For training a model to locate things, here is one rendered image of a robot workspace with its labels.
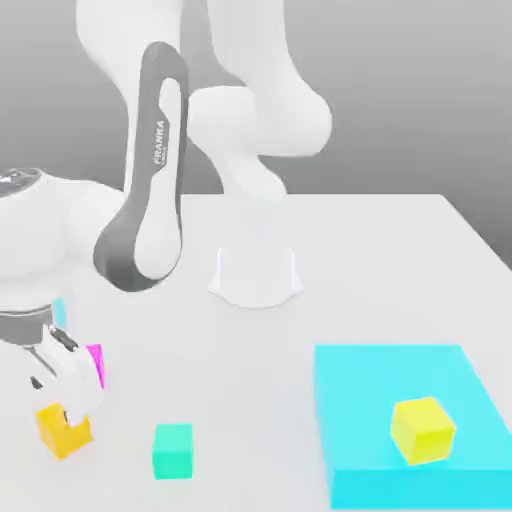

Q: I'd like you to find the small green cube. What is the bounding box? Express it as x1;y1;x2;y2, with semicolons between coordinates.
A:
151;423;194;480

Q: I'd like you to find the small light blue cube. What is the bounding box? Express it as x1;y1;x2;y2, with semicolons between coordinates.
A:
52;296;68;330

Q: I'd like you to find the large cyan box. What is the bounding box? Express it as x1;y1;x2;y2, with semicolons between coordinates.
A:
313;344;512;511

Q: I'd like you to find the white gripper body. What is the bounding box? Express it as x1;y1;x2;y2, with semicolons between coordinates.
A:
24;334;106;426

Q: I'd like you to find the small yellow cube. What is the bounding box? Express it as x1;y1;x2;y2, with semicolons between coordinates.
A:
390;396;457;467

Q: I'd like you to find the small orange cube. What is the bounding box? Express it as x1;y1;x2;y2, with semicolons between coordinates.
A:
35;402;94;460

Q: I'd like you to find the small magenta cube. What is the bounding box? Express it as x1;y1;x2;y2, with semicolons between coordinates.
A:
85;343;106;390

